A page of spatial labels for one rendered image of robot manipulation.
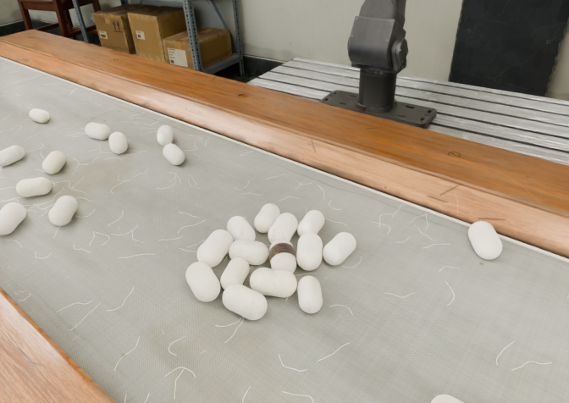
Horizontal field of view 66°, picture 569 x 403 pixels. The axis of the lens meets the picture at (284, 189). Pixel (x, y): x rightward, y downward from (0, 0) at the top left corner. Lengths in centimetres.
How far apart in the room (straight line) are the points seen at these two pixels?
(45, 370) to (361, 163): 33
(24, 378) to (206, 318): 12
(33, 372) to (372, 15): 63
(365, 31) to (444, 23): 170
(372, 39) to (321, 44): 201
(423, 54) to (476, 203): 208
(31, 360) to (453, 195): 36
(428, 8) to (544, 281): 211
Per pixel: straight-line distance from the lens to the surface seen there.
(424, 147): 50
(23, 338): 35
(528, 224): 43
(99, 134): 62
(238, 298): 33
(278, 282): 33
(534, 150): 74
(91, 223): 47
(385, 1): 75
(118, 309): 37
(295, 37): 282
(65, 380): 31
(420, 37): 247
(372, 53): 73
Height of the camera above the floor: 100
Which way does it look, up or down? 34 degrees down
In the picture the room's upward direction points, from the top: 3 degrees counter-clockwise
